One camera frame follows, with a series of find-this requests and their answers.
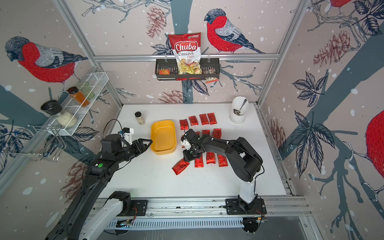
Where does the orange spice bottle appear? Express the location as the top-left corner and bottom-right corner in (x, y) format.
(67, 87), (90, 108)

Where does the metal spoon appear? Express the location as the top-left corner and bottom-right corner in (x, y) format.
(233, 99), (248, 116)

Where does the black lid rice jar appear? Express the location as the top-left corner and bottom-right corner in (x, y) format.
(41, 100), (78, 128)

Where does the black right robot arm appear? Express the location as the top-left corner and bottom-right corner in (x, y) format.
(181, 129), (265, 205)

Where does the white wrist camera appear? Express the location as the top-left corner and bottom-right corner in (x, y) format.
(121, 128), (134, 145)
(181, 139), (191, 150)

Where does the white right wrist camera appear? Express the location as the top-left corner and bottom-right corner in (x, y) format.
(181, 139), (191, 150)

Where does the white utensil cup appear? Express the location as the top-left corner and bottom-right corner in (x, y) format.
(230, 97), (249, 124)

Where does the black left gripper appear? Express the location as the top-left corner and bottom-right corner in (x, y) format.
(115, 137), (153, 164)

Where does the chrome wire rack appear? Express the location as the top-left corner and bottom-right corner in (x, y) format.
(1, 125), (69, 162)

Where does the black cap spice jar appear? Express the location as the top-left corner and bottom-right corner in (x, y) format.
(135, 112), (145, 125)

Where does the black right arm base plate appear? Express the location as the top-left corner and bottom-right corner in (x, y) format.
(225, 195), (267, 215)

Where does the white wire wall shelf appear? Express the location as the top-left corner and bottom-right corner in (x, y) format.
(50, 72), (109, 136)

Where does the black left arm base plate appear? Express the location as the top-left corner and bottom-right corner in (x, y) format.
(108, 191), (149, 217)

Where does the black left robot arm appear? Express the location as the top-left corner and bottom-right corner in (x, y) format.
(46, 134), (153, 240)

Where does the black wall basket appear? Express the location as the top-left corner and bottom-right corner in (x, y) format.
(155, 58), (220, 81)

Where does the Chuba cassava chips bag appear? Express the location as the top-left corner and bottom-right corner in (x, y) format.
(168, 33), (203, 75)

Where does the green item on shelf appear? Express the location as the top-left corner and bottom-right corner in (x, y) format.
(78, 82), (95, 100)

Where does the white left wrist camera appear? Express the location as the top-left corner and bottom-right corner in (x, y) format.
(121, 128), (134, 145)

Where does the yellow plastic storage box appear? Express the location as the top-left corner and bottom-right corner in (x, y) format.
(151, 120), (177, 155)

